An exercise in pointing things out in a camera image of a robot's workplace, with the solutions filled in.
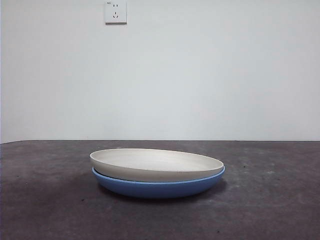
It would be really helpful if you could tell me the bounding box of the white round plate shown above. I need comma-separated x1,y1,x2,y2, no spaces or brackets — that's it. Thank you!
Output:
89,148,225,183

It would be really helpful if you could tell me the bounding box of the blue round plate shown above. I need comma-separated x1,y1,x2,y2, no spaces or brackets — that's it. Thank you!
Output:
91,164,226,200

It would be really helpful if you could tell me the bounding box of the white wall socket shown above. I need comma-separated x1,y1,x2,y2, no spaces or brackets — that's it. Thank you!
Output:
104,0,128,25

